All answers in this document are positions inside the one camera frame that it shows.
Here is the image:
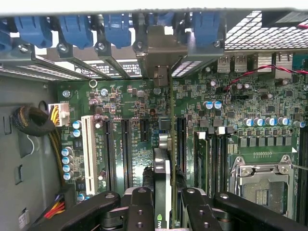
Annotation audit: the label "short black expansion slot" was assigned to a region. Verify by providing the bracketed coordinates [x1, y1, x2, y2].
[139, 118, 150, 142]

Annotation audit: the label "white PCI expansion slot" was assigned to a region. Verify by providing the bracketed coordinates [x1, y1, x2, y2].
[80, 115, 99, 196]

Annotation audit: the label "black sleeved cable bundle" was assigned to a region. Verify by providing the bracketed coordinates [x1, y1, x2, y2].
[12, 104, 56, 138]

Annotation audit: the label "green motherboard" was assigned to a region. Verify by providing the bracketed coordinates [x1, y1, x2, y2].
[56, 56, 308, 228]

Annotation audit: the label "black RAM slot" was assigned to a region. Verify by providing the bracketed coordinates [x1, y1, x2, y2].
[208, 134, 218, 197]
[218, 133, 229, 193]

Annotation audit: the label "vented metal slot cover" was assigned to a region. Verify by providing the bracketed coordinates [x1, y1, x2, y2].
[171, 60, 205, 78]
[16, 55, 84, 81]

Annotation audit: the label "silver USB port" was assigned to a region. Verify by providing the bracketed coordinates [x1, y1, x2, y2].
[234, 54, 249, 73]
[217, 55, 233, 73]

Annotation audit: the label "long black expansion slot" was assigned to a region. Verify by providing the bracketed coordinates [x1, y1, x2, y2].
[120, 118, 133, 191]
[177, 116, 188, 174]
[102, 118, 116, 193]

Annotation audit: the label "yellow wire bundle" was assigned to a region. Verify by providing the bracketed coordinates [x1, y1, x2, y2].
[49, 105, 66, 185]

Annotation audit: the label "red and black wire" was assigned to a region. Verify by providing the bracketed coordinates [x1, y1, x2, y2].
[223, 64, 308, 91]

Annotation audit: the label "red and yellow wires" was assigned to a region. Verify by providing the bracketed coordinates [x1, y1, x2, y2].
[43, 194, 67, 219]

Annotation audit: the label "blue slot retention clip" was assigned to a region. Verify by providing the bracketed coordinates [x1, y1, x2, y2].
[192, 11, 221, 48]
[13, 15, 53, 49]
[148, 12, 174, 27]
[0, 19, 13, 52]
[57, 15, 94, 50]
[103, 13, 132, 50]

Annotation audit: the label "grey PC case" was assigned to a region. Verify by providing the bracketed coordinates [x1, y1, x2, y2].
[0, 0, 308, 231]

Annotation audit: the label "metal CPU socket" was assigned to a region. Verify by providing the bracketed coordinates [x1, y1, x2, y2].
[228, 154, 296, 220]

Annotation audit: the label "thin white wire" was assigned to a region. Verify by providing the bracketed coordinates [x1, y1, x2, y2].
[26, 134, 41, 154]

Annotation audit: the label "silver rear port block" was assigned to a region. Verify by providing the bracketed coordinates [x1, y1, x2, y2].
[257, 52, 273, 73]

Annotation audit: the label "white power connector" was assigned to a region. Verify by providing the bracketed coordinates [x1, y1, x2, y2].
[47, 102, 71, 128]

